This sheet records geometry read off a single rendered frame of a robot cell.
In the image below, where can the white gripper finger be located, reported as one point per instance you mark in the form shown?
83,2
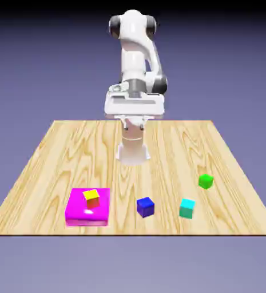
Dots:
142,124
125,124

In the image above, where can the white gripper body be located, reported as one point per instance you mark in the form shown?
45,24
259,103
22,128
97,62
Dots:
134,105

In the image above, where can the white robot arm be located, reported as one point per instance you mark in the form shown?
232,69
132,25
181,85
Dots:
132,45

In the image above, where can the small yellow cube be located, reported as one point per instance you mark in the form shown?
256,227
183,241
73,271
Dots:
91,198

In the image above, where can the small blue cube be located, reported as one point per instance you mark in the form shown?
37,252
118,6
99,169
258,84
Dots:
145,207

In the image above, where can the small green cube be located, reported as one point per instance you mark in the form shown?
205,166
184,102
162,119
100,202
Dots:
205,181

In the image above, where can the small cyan cube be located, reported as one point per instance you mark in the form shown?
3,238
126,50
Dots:
186,208

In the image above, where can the large magenta box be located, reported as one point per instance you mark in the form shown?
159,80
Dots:
88,209

